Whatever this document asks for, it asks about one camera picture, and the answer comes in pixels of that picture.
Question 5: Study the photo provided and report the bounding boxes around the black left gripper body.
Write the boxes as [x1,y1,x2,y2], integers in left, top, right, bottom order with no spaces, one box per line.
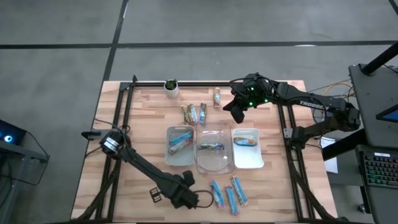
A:
[167,179,200,210]

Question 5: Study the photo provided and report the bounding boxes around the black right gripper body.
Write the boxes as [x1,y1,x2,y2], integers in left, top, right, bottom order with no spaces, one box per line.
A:
[231,73,274,108]

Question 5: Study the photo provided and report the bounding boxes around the blue-ended Quaker granola bar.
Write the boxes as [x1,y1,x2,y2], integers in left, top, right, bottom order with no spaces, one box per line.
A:
[198,142,224,151]
[199,103,208,126]

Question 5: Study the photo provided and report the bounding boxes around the blue bar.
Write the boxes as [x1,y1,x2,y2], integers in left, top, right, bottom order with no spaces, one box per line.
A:
[169,130,194,147]

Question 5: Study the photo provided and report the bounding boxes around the light grey plastic bin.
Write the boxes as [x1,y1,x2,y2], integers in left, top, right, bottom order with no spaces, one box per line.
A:
[164,125,196,167]

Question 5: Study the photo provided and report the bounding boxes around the clear plastic bin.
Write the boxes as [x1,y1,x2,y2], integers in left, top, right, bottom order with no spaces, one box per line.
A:
[195,121,235,175]

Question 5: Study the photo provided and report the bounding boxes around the white plastic bin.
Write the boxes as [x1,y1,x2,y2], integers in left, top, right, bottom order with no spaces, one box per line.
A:
[231,126,266,169]

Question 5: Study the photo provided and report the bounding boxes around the small plant in white pot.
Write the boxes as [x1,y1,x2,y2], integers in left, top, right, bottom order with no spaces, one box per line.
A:
[164,78,180,98]

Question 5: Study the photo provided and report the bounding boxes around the black desk beam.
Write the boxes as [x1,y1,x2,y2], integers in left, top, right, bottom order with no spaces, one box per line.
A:
[322,128,368,162]

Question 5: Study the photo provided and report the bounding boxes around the white paper sheet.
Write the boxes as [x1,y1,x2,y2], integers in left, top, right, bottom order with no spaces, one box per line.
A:
[317,136,339,174]

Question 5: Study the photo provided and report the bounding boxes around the grey desk top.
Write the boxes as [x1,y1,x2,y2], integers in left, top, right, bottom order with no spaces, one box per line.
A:
[348,63,398,149]

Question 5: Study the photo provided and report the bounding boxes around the black pole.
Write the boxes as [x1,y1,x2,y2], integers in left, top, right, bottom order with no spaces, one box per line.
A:
[362,42,398,76]

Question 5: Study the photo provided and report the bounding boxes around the tablet with blue screen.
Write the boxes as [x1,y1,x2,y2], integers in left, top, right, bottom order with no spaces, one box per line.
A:
[375,104,398,124]

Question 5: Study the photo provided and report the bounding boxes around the backlit black keyboard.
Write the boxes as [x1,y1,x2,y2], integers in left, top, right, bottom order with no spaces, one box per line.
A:
[362,152,398,190]

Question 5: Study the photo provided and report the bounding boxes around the dark keyboard desk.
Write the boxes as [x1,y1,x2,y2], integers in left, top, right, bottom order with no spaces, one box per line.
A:
[356,144,398,224]

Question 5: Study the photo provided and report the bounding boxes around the grey equipment cart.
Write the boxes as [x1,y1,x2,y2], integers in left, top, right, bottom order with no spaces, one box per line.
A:
[0,141,50,224]

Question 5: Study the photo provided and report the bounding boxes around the black computer with blue light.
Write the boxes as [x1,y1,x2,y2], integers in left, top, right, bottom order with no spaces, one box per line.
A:
[0,119,27,147]

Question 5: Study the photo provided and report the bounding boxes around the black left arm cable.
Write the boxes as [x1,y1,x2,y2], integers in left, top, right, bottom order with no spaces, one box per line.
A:
[192,189,215,208]

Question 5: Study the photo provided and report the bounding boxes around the black frame rail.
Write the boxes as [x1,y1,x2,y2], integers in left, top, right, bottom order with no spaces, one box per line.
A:
[133,80,234,88]

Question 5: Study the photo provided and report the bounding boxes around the black frame truss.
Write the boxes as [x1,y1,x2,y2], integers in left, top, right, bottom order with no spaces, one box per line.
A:
[71,74,139,223]
[273,81,343,223]

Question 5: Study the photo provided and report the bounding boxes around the yellow cable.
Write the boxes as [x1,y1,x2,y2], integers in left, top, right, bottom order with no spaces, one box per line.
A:
[322,81,354,97]

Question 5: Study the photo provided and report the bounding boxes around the black base bracket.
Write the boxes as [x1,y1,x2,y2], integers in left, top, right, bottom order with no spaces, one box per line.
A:
[81,129,104,141]

